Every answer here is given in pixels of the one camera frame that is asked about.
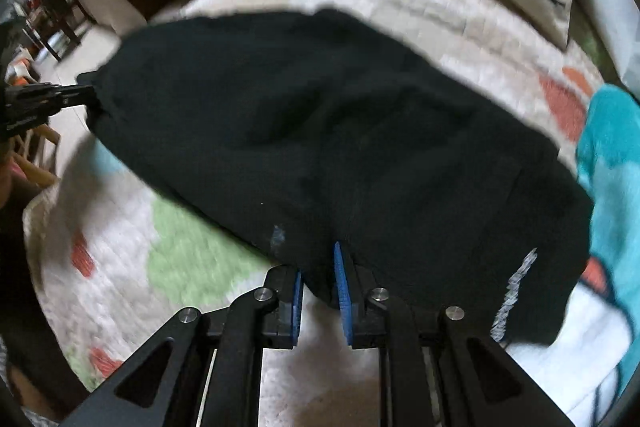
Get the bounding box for black pants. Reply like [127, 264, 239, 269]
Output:
[77, 10, 592, 345]

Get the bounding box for dark wooden chair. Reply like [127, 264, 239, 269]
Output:
[24, 0, 98, 62]

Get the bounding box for patterned heart quilt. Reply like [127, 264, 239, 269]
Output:
[22, 0, 606, 427]

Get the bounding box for teal star towel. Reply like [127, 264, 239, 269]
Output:
[576, 84, 639, 395]

